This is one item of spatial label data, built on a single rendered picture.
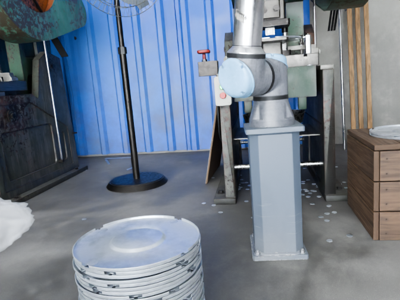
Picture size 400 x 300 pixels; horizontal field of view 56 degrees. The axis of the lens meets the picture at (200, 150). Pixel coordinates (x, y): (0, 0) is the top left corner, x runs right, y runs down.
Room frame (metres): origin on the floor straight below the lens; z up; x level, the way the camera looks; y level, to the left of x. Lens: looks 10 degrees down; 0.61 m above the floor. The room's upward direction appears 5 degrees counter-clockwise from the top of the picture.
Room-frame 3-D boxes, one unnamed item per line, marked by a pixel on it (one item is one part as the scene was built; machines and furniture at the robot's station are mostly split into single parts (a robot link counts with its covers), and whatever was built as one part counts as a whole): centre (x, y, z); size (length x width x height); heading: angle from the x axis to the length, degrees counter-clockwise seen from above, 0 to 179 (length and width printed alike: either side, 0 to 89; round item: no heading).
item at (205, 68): (1.88, -0.08, 0.62); 0.10 x 0.06 x 0.20; 81
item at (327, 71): (2.15, -0.71, 0.45); 0.92 x 0.12 x 0.90; 171
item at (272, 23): (2.06, -0.42, 0.86); 0.20 x 0.16 x 0.05; 81
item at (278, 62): (1.25, -0.25, 0.62); 0.13 x 0.12 x 0.14; 136
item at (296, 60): (2.05, -0.42, 0.68); 0.45 x 0.30 x 0.06; 81
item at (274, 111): (1.26, -0.25, 0.50); 0.15 x 0.15 x 0.10
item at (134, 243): (0.82, 0.16, 0.26); 0.29 x 0.29 x 0.01
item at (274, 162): (1.26, -0.25, 0.23); 0.19 x 0.19 x 0.45; 85
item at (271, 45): (1.88, -0.39, 0.72); 0.25 x 0.14 x 0.14; 171
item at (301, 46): (2.03, -0.59, 0.76); 0.17 x 0.06 x 0.10; 81
